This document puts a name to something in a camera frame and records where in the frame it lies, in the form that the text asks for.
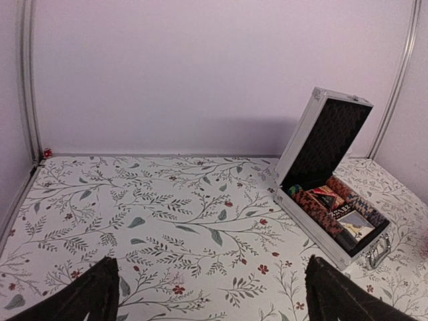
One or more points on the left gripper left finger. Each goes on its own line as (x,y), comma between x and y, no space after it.
(92,296)

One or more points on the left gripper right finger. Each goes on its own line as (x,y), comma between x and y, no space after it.
(330,295)

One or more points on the black chip stack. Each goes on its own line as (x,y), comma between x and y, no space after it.
(345,240)

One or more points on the aluminium poker case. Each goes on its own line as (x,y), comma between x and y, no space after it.
(325,132)

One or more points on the triangular all-in button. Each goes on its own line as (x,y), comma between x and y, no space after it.
(325,195)

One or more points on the blue booklet card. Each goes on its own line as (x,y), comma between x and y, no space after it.
(356,225)

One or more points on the orange chip row left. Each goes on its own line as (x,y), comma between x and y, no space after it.
(317,211)

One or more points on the orange chip row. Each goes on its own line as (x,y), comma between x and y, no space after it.
(358,203)
(317,211)

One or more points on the orange chip row right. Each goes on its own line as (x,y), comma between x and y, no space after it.
(358,203)

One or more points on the floral table mat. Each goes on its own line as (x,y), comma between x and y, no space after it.
(195,238)

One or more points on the small red die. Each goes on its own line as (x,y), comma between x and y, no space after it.
(47,153)

